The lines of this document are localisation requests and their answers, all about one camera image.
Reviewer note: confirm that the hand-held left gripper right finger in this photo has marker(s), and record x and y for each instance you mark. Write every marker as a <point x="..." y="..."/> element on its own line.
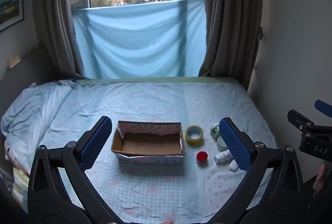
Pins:
<point x="234" y="145"/>

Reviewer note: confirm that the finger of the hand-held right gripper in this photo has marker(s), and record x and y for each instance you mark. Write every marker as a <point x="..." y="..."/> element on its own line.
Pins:
<point x="298" y="120"/>
<point x="323" y="108"/>

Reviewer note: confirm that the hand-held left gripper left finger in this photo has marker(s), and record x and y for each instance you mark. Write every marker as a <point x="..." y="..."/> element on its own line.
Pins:
<point x="95" y="143"/>

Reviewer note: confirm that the pale green round lid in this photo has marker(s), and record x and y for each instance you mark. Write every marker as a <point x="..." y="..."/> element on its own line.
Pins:
<point x="221" y="143"/>

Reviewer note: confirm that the white tube bottle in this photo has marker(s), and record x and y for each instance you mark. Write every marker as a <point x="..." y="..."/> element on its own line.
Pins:
<point x="222" y="156"/>

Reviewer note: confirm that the white earbud case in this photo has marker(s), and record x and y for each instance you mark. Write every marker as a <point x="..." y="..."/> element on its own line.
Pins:
<point x="233" y="166"/>

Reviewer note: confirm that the green and white jar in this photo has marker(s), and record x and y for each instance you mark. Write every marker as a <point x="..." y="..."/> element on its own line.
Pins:
<point x="214" y="130"/>

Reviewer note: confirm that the red round cap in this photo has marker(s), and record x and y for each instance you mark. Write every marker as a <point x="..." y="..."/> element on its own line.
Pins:
<point x="201" y="156"/>

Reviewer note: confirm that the cardboard box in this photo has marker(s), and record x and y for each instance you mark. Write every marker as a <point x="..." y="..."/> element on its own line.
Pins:
<point x="145" y="146"/>

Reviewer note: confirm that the person's right hand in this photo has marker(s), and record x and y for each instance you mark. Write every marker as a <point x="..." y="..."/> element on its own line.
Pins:
<point x="321" y="174"/>

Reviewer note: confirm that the clear tape roll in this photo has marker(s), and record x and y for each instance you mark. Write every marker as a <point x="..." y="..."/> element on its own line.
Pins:
<point x="189" y="140"/>

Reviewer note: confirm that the light blue patterned bedsheet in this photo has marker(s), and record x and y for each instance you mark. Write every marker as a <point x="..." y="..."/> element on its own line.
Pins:
<point x="145" y="102"/>

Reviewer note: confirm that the stack of folded cloths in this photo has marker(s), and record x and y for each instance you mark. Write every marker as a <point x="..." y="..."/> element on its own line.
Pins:
<point x="18" y="182"/>

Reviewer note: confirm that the light blue hanging cloth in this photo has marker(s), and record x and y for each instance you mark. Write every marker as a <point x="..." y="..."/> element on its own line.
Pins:
<point x="137" y="40"/>

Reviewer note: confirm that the small beige block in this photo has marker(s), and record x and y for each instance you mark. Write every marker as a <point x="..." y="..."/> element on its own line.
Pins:
<point x="14" y="61"/>

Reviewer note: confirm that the grey curtain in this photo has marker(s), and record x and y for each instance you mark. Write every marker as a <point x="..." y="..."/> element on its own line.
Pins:
<point x="228" y="14"/>
<point x="58" y="19"/>

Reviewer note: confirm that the wall poster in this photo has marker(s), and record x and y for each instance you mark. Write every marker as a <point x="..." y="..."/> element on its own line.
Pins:
<point x="10" y="3"/>

